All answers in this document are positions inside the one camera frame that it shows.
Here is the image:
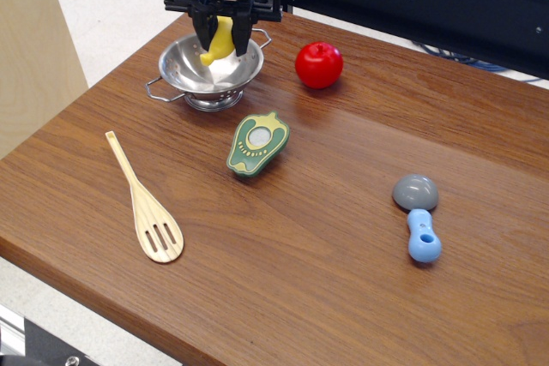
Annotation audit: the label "grey and blue toy scoop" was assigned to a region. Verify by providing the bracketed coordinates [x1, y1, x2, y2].
[392, 174, 442, 263]

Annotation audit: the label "red toy tomato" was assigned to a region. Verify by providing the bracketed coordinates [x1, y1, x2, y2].
[294, 41, 344, 89]

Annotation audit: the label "light wooden panel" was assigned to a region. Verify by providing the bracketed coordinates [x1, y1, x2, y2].
[1, 0, 87, 155]

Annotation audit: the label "stainless steel colander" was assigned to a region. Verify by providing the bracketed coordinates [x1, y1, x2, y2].
[145, 28, 272, 112]

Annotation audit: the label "blue cables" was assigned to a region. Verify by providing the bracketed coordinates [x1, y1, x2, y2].
[411, 39, 549, 87]

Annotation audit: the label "aluminium and black base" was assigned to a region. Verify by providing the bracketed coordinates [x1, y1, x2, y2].
[1, 304, 97, 366]

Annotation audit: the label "wooden slotted spatula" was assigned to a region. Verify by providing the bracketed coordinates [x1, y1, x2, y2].
[106, 131, 184, 264]

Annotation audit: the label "green toy pepper half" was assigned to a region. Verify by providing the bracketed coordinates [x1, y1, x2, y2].
[226, 111, 290, 177]

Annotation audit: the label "yellow toy banana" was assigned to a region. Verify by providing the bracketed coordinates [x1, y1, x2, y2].
[200, 16, 235, 66]

